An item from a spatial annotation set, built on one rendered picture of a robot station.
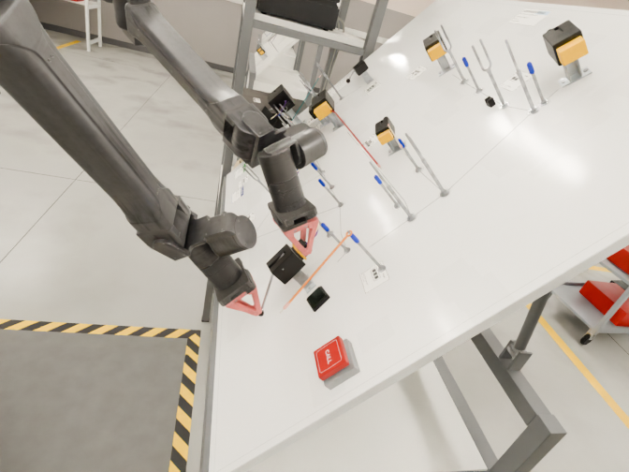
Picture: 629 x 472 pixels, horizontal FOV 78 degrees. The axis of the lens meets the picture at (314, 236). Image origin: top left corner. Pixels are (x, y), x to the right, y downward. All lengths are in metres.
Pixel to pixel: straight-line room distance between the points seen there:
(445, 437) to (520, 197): 0.59
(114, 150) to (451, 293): 0.48
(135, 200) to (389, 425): 0.71
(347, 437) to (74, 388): 1.31
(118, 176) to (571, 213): 0.59
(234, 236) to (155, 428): 1.29
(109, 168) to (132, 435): 1.40
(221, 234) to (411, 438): 0.62
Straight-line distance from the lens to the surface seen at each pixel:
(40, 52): 0.47
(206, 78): 0.77
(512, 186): 0.69
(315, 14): 1.65
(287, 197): 0.67
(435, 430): 1.03
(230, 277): 0.71
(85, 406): 1.90
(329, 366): 0.60
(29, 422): 1.91
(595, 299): 3.56
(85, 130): 0.50
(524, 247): 0.61
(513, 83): 0.93
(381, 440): 0.96
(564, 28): 0.83
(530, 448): 0.94
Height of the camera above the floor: 1.55
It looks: 30 degrees down
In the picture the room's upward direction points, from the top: 16 degrees clockwise
